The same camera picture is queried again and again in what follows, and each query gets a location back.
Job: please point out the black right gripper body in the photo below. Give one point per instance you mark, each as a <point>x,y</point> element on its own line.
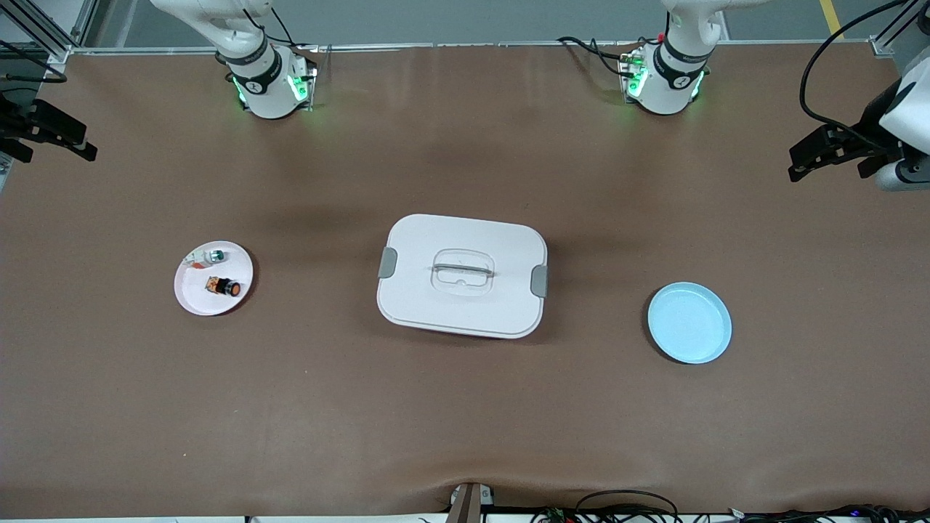
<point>10,118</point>

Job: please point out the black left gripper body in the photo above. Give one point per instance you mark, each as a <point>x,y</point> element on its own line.
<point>870,123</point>

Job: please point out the orange push-button switch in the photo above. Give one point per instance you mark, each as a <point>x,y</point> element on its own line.
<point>231,288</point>

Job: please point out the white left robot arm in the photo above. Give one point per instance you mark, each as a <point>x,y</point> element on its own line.
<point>668,87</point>

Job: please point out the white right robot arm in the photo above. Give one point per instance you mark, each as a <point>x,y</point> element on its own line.
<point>265,87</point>

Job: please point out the white lidded storage box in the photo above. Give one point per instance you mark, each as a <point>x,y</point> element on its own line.
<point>465,312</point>

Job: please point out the pink round plate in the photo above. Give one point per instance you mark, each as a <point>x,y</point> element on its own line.
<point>211,303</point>

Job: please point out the light blue round plate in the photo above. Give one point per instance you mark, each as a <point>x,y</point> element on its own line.
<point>690,323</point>

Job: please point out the aluminium frame post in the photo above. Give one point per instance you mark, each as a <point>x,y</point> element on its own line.
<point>883,45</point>
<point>58,52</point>

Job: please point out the green push-button switch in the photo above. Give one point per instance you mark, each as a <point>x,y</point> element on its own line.
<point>216,256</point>

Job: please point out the aluminium table edge rail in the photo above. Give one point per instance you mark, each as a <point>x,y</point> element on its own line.
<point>472,45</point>

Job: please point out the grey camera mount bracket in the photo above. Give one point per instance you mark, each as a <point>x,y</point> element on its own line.
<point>465,508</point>

